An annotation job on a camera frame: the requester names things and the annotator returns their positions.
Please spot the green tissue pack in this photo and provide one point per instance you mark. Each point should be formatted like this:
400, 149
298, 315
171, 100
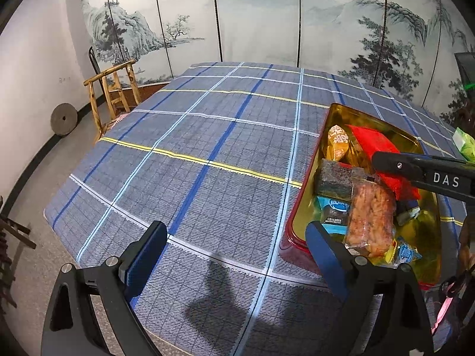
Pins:
464, 144

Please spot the blue and white snack packet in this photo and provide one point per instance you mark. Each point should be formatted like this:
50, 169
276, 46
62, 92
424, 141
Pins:
332, 213

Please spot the grey cake packet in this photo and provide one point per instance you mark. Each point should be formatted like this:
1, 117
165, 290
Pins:
336, 178

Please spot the painted landscape folding screen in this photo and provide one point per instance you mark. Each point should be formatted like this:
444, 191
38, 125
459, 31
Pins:
259, 15

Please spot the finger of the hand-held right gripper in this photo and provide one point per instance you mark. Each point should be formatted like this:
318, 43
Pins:
415, 168

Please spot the round stone millstone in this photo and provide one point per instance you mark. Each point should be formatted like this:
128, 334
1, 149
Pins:
64, 119

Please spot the red snack packet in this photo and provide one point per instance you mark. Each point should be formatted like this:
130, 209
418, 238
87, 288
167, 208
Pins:
371, 141

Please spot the dark wooden furniture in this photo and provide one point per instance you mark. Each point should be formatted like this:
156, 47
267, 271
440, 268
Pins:
11, 230

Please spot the dark red tin box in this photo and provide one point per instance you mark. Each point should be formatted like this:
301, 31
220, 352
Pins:
308, 207

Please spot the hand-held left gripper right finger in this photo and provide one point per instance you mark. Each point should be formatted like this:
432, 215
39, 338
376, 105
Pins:
326, 259

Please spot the long clear peanut brittle packet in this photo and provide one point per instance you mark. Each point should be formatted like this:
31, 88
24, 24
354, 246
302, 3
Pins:
371, 215

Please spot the light bamboo chair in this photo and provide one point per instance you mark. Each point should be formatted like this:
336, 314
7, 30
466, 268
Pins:
118, 92

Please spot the yellow snack packet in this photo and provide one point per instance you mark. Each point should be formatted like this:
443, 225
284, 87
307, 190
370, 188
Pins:
386, 255

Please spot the blue candy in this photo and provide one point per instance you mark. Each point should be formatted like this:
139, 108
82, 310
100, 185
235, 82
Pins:
407, 254
409, 212

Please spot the orange snack packet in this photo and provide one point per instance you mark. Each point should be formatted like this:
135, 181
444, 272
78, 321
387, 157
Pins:
337, 142

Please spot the blue plaid tablecloth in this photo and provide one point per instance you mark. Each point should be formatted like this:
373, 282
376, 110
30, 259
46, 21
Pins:
185, 137

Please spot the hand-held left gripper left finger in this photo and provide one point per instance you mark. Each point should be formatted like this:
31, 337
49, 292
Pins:
143, 263

